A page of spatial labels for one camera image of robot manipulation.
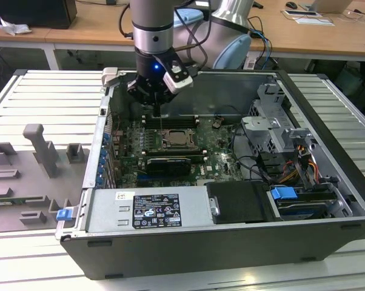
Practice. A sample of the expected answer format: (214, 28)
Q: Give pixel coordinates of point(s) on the small white sticker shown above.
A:
(124, 196)

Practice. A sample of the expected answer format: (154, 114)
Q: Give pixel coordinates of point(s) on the wooden desk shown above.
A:
(94, 33)

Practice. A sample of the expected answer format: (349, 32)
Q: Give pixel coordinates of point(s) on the CPU socket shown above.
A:
(165, 142)

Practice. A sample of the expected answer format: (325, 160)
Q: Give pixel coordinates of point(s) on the crumpled white paper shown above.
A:
(14, 28)

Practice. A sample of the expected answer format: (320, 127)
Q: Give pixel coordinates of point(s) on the black and white tablet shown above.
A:
(300, 12)

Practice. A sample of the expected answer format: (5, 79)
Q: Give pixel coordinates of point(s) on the grey parts rack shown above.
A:
(18, 182)

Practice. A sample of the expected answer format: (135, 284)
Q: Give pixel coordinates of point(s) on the black open PC case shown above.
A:
(200, 257)

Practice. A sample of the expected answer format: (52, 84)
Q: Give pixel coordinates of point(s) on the grey laptop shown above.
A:
(331, 4)

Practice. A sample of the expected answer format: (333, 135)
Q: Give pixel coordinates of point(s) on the green motherboard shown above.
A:
(219, 163)

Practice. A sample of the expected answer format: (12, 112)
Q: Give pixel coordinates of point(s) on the black power supply label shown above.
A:
(155, 209)

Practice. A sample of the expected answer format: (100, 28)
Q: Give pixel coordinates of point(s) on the silver metal drive cage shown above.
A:
(264, 127)

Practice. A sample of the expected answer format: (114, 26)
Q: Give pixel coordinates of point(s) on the white paper sheet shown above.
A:
(314, 20)

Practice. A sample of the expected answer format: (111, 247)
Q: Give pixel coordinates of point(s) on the silver power supply unit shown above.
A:
(109, 212)

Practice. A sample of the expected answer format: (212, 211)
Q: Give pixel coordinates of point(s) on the black plastic shroud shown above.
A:
(237, 201)

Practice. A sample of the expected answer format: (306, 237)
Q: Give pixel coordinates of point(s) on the black computer mouse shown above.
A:
(291, 5)

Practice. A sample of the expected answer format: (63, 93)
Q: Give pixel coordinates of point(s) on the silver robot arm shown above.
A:
(152, 30)

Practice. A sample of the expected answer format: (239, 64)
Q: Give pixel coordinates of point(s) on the small white adapter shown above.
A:
(249, 63)

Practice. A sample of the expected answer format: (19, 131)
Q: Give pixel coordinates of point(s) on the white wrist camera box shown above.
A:
(179, 83)

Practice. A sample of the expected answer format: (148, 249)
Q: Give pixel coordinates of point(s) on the black box on desk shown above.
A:
(34, 12)

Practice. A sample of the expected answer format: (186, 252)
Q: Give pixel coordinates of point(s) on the black graphics card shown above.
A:
(168, 166)

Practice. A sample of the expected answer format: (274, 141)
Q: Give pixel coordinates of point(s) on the blue plastic clip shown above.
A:
(63, 214)

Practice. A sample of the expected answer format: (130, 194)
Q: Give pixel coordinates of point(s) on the blue disk carrier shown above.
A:
(282, 193)

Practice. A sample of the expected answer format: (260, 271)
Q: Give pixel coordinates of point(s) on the grey case latch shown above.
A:
(109, 75)

